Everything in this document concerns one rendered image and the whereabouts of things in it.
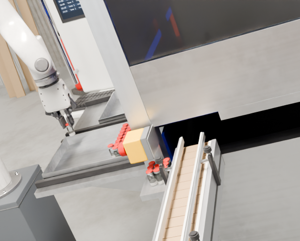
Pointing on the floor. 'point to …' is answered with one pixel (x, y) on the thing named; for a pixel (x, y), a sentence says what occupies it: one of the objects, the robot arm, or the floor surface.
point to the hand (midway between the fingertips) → (66, 121)
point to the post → (119, 69)
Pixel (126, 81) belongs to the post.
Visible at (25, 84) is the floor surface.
